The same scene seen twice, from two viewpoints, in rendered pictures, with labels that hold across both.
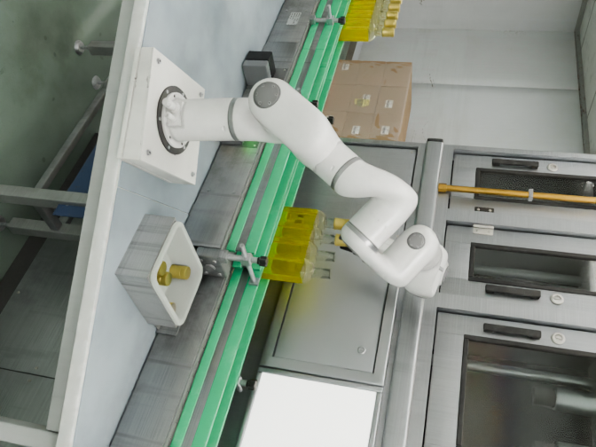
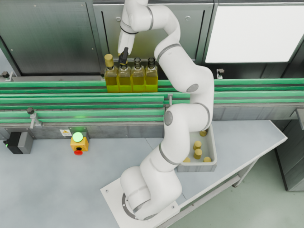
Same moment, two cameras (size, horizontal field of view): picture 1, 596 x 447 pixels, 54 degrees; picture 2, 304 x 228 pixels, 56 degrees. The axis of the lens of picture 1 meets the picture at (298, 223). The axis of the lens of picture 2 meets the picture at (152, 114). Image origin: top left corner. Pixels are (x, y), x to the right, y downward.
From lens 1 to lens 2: 1.15 m
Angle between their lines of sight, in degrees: 51
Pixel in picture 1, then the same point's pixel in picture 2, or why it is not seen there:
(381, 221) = (198, 124)
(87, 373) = (253, 156)
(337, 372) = (205, 29)
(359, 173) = (181, 158)
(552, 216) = not seen: outside the picture
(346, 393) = (218, 22)
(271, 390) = (216, 56)
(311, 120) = (168, 201)
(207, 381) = (230, 98)
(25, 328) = not seen: hidden behind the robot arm
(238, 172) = (109, 129)
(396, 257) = (202, 91)
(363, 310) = not seen: hidden behind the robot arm
